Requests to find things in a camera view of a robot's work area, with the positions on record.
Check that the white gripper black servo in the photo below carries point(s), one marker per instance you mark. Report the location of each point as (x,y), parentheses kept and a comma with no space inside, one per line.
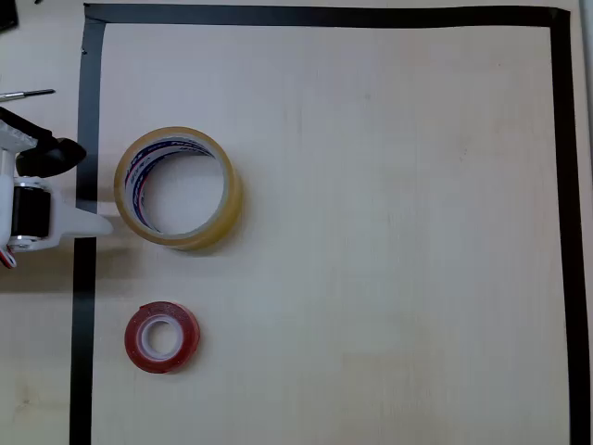
(31,210)

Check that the small red tape roll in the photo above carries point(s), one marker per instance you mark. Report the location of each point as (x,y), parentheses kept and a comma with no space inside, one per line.
(162,337)

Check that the big clear yellowish tape roll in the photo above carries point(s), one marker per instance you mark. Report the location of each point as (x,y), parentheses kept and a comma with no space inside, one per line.
(231,204)

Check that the flat black object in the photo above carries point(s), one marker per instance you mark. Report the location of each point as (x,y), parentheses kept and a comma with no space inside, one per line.
(7,14)

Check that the thin black-tipped screwdriver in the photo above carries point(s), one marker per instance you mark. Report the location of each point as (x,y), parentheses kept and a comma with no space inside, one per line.
(28,93)

